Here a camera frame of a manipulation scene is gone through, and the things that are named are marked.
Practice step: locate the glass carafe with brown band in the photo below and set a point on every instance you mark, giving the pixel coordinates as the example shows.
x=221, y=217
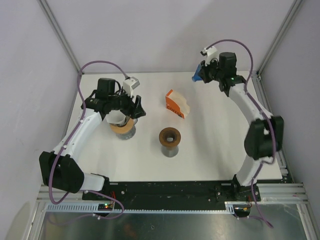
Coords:
x=169, y=151

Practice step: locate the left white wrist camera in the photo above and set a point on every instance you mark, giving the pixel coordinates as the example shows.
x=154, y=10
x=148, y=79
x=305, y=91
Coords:
x=129, y=85

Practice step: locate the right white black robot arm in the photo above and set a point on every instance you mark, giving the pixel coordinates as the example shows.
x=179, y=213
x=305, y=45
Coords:
x=264, y=137

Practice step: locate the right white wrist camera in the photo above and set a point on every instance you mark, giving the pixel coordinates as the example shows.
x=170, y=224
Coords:
x=210, y=53

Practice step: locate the orange coffee filter box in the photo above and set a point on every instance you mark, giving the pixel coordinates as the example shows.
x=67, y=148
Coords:
x=177, y=103

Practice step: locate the glass server pitcher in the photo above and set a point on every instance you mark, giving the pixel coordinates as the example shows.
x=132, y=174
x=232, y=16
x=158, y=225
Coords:
x=130, y=134

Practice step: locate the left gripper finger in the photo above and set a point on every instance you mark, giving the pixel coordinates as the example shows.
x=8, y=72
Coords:
x=137, y=114
x=138, y=105

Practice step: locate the blue glass dripper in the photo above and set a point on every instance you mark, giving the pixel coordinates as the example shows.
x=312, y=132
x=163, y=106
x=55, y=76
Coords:
x=196, y=77

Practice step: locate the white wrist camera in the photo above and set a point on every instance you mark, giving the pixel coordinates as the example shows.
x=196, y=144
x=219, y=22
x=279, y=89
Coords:
x=129, y=85
x=210, y=53

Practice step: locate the white paper coffee filter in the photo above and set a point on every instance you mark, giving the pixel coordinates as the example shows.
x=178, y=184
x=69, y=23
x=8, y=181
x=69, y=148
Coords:
x=117, y=118

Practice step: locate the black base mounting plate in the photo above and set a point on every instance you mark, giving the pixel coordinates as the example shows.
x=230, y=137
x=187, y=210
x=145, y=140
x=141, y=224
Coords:
x=176, y=195

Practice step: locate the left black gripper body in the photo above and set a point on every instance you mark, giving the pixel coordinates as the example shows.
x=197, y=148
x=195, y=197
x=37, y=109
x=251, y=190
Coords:
x=118, y=102

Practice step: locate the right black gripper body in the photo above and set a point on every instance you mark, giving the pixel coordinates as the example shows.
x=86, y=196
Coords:
x=213, y=67

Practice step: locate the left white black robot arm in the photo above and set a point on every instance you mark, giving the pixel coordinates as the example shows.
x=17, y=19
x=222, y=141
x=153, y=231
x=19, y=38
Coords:
x=59, y=168

